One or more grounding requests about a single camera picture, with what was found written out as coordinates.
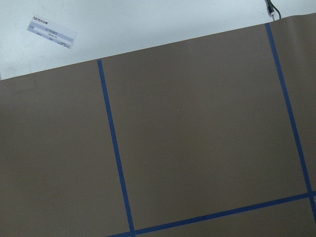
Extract white printed label sticker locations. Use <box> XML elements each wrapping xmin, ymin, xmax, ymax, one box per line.
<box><xmin>27</xmin><ymin>15</ymin><xmax>78</xmax><ymax>49</ymax></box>

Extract black cable on table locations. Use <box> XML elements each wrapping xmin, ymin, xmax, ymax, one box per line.
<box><xmin>265</xmin><ymin>0</ymin><xmax>282</xmax><ymax>20</ymax></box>

